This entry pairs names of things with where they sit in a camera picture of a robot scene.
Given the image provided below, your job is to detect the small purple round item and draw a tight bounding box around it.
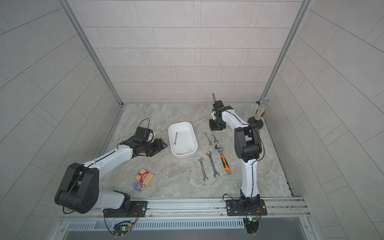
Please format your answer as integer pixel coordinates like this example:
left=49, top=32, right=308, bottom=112
left=134, top=181, right=146, bottom=193

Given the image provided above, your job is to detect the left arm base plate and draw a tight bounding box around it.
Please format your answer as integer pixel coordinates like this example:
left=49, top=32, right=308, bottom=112
left=103, top=201, right=148, bottom=218

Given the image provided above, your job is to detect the long silver open-end wrench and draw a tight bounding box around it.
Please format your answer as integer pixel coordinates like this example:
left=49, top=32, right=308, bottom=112
left=198, top=158, right=209, bottom=182

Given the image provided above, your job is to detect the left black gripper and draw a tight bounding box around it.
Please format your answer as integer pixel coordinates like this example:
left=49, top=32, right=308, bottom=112
left=142, top=137, right=170, bottom=157

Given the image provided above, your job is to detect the left circuit board with cables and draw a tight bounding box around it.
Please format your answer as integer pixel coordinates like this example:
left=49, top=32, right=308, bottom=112
left=113, top=221, right=133, bottom=238

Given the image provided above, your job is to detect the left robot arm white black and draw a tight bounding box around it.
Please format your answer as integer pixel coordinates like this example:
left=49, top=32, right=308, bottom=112
left=54, top=137, right=168, bottom=218

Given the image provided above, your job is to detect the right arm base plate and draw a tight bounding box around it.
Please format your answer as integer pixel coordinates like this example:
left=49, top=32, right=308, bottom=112
left=225, top=199, right=268, bottom=217

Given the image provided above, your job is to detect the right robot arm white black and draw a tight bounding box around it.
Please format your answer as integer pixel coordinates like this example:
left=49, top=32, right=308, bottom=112
left=210, top=107, right=264, bottom=211

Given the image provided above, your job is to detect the large silver combination wrench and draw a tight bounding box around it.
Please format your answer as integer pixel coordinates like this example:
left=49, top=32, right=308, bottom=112
left=206, top=151, right=220, bottom=179

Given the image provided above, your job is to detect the red striped card box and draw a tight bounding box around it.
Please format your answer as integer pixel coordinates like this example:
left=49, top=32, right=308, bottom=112
left=135, top=169, right=155, bottom=186

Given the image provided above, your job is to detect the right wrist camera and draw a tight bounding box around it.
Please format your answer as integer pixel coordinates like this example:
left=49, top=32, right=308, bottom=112
left=213, top=100, right=233, bottom=113

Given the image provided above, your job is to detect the aluminium rail frame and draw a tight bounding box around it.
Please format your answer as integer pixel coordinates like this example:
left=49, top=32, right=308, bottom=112
left=59, top=196, right=311, bottom=223

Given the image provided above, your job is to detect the glitter tube on black stand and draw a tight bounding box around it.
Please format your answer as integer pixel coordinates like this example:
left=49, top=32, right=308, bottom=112
left=247, top=98, right=270, bottom=130

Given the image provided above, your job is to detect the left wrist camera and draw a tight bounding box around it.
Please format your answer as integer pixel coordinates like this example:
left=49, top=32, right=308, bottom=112
left=135, top=127, right=154, bottom=142

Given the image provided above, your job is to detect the circuit board with cables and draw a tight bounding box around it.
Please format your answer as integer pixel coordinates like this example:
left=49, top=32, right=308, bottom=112
left=113, top=221, right=133, bottom=238
left=243, top=217, right=260, bottom=235

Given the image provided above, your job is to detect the white plastic storage box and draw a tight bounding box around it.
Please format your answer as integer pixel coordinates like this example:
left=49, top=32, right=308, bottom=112
left=168, top=122, right=198, bottom=159

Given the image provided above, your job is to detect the orange handled adjustable wrench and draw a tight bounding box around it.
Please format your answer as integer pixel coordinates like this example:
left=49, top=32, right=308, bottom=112
left=215, top=145, right=231, bottom=175

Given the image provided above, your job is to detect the right circuit board with cables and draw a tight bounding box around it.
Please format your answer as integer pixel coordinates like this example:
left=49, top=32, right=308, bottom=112
left=243, top=217, right=260, bottom=235

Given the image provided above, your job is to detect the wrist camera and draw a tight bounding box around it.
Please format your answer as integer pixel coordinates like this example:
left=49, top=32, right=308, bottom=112
left=135, top=127, right=154, bottom=142
left=213, top=100, right=233, bottom=113

